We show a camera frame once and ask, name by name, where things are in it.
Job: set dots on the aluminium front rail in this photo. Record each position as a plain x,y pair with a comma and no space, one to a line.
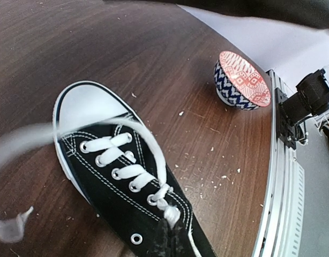
281,224

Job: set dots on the black white canvas sneaker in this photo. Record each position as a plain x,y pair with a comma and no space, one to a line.
115,163

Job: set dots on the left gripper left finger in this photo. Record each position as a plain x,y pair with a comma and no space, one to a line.
160,244

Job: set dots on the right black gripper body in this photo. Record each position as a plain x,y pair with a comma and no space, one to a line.
309,13

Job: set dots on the red white patterned bowl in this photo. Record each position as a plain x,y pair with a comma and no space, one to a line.
239,84

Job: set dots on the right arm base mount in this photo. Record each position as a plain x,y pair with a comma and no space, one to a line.
290,112

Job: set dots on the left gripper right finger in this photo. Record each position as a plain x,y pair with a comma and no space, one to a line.
179,242

